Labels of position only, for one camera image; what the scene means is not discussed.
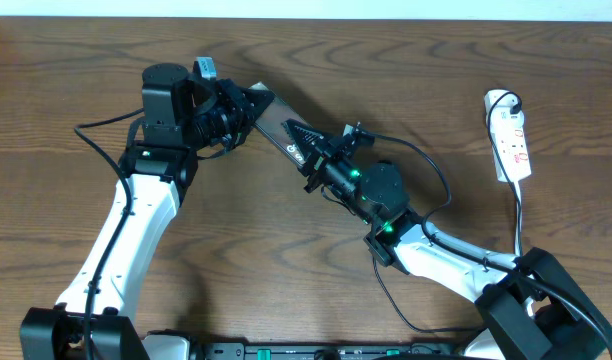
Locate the white power strip cord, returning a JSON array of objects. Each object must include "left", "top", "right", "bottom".
[{"left": 512, "top": 180, "right": 525, "bottom": 257}]

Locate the black charger cable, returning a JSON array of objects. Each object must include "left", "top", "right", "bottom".
[{"left": 370, "top": 254, "right": 487, "bottom": 335}]

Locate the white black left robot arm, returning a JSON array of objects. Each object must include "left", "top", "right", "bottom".
[{"left": 20, "top": 57, "right": 274, "bottom": 359}]

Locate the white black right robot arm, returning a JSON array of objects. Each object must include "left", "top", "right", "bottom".
[{"left": 282, "top": 119, "right": 612, "bottom": 359}]

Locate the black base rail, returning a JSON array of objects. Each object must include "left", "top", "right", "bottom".
[{"left": 202, "top": 342, "right": 459, "bottom": 360}]

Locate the white power strip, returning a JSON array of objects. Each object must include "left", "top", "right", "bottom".
[{"left": 484, "top": 89, "right": 531, "bottom": 183}]

